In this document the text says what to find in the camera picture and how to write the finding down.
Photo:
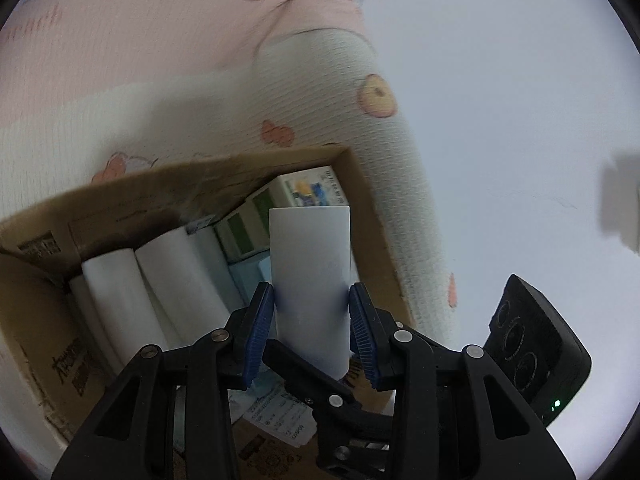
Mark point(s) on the white carton colourful print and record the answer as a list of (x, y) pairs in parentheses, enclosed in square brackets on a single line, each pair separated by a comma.
[(312, 187)]

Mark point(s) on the pink cream printed blanket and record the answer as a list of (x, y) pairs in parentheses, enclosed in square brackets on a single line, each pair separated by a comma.
[(150, 60)]

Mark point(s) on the white printed paper slip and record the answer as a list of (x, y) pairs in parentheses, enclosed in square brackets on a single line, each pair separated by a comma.
[(280, 417)]

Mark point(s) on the white paper roll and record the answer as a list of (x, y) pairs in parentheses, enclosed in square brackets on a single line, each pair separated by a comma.
[(120, 300), (82, 310), (310, 270), (175, 275)]

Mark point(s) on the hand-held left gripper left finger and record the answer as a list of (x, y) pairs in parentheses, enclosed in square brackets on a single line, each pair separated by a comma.
[(254, 345)]

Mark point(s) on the green white carton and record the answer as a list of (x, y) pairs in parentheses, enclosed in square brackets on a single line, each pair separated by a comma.
[(240, 235), (262, 202)]

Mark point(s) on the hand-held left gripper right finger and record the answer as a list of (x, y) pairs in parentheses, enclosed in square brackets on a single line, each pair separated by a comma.
[(362, 345)]

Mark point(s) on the brown cardboard box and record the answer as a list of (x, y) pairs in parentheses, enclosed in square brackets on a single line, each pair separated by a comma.
[(150, 195)]

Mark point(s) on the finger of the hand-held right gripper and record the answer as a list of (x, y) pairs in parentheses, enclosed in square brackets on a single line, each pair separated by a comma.
[(320, 390)]

